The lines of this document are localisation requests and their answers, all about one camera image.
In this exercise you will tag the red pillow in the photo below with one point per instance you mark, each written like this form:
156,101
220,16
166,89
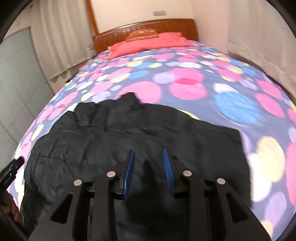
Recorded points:
163,40

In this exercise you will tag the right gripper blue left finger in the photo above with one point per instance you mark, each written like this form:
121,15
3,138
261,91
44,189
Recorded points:
124,172

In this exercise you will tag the brown patterned cushion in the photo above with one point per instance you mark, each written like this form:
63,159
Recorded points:
141,34

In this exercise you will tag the beige curtain at wall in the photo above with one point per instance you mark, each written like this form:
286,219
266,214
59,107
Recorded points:
257,32

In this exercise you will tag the wall socket plate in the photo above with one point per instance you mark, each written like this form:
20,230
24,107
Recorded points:
159,13

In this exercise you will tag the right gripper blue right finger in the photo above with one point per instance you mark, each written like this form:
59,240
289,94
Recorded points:
173,171

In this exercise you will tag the person's left hand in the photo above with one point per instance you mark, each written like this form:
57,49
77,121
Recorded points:
8,206

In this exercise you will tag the beige curtain by window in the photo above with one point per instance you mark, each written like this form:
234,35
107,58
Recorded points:
61,35

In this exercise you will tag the black jacket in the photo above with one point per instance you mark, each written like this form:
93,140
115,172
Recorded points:
88,142

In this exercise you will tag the polka dot bedspread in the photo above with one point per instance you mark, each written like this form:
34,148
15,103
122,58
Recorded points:
206,85

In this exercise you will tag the wooden door frame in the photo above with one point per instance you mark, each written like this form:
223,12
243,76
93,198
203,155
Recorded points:
92,17

